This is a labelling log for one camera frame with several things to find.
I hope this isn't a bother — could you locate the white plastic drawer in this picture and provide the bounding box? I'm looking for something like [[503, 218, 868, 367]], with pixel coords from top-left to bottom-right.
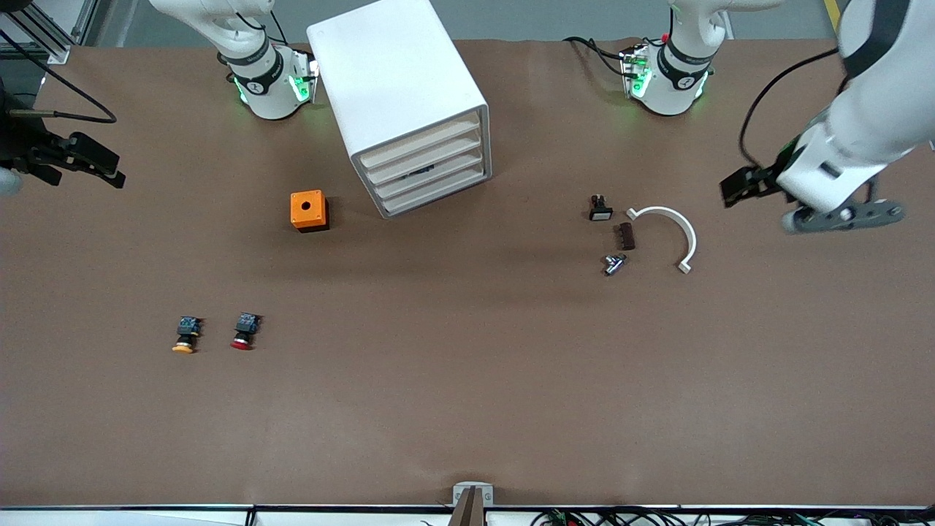
[[360, 111, 482, 169], [375, 148, 485, 200], [381, 167, 487, 216], [367, 130, 484, 185]]

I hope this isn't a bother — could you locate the white drawer cabinet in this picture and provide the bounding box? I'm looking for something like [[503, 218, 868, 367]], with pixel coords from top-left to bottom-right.
[[306, 0, 492, 220]]

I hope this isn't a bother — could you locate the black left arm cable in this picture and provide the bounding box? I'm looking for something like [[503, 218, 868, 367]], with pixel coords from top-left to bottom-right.
[[739, 47, 841, 170]]

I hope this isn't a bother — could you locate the aluminium frame profile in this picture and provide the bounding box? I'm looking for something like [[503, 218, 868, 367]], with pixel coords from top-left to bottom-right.
[[0, 0, 97, 65]]

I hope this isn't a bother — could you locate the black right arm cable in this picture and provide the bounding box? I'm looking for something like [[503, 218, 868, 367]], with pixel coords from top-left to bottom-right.
[[0, 29, 118, 125]]

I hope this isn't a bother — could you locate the white curved plastic bracket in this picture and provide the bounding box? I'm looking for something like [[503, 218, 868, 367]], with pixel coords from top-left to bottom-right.
[[626, 206, 698, 275]]

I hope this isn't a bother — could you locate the black base power cable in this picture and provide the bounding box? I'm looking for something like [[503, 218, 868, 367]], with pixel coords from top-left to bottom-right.
[[562, 37, 630, 77]]

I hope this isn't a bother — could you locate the brown table mat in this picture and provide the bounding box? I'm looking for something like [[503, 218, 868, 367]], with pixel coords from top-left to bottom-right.
[[0, 37, 935, 508]]

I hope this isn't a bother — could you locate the orange button enclosure box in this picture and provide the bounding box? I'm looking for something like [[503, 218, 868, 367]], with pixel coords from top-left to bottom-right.
[[290, 190, 329, 233]]

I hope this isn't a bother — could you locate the orange push button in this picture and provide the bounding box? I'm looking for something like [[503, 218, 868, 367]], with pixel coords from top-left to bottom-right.
[[172, 316, 203, 354]]

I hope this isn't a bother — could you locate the black cable bundle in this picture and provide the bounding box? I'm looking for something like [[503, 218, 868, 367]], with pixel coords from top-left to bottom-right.
[[533, 508, 935, 526]]

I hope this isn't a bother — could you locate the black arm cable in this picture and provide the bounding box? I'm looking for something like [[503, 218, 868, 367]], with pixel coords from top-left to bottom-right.
[[739, 47, 841, 170], [0, 29, 118, 125]]

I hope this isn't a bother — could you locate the green lit base connector box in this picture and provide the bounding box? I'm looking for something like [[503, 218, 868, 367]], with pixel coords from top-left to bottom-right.
[[619, 44, 652, 99], [291, 47, 320, 104]]

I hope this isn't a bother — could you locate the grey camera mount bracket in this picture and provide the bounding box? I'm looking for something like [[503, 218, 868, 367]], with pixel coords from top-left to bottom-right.
[[452, 482, 495, 526]]

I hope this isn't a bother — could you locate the red push button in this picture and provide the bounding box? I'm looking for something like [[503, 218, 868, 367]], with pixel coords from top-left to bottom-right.
[[230, 313, 262, 351]]

